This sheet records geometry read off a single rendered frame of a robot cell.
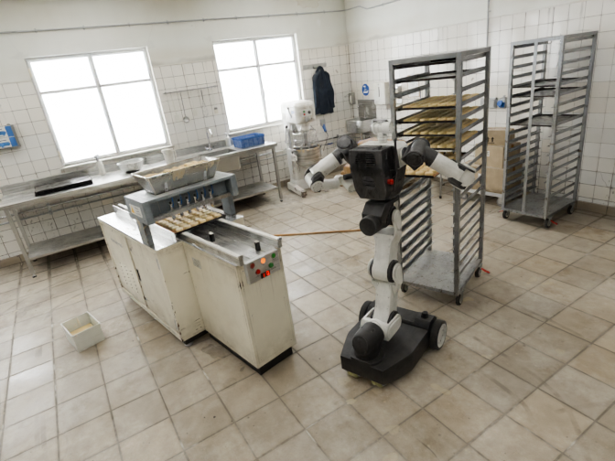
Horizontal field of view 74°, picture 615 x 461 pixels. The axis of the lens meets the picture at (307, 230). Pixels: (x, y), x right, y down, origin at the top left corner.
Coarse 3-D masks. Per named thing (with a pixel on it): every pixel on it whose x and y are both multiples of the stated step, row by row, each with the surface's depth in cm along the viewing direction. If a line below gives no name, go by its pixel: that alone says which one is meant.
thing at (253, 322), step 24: (216, 240) 277; (240, 240) 272; (192, 264) 284; (216, 264) 254; (216, 288) 268; (240, 288) 241; (264, 288) 254; (216, 312) 282; (240, 312) 253; (264, 312) 258; (288, 312) 272; (216, 336) 299; (240, 336) 266; (264, 336) 262; (288, 336) 277; (264, 360) 266
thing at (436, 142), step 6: (468, 132) 312; (474, 132) 305; (426, 138) 305; (432, 138) 306; (438, 138) 299; (444, 138) 297; (450, 138) 294; (462, 138) 289; (408, 144) 295; (432, 144) 285; (438, 144) 283; (444, 144) 280; (450, 144) 278
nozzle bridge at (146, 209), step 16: (224, 176) 301; (144, 192) 285; (176, 192) 275; (192, 192) 292; (208, 192) 300; (224, 192) 309; (128, 208) 285; (144, 208) 262; (160, 208) 278; (176, 208) 286; (192, 208) 289; (224, 208) 325; (144, 224) 275; (144, 240) 284
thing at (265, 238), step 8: (216, 224) 304; (224, 224) 294; (232, 224) 284; (240, 224) 282; (240, 232) 281; (248, 232) 272; (256, 232) 264; (264, 232) 262; (264, 240) 260; (272, 240) 253; (280, 240) 250
